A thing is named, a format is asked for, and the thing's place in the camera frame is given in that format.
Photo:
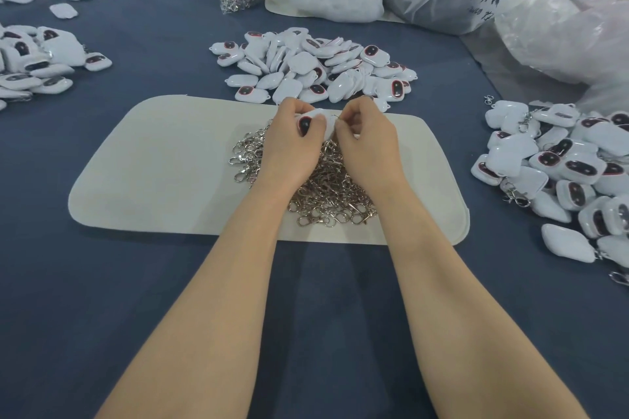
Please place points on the person's left forearm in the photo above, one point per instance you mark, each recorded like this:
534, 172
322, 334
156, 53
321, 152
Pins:
211, 316

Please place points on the cream felt work mat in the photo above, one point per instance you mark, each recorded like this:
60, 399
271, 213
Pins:
152, 166

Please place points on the white fob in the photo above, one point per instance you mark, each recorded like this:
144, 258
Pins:
312, 121

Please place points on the person's right hand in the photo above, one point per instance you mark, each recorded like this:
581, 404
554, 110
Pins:
371, 151

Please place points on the person's right forearm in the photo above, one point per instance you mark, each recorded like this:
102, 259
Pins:
462, 316

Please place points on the crumpled clear plastic bag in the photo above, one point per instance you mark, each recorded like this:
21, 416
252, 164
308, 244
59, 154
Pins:
574, 35

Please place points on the person's left hand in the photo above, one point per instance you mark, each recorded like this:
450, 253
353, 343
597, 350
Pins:
287, 156

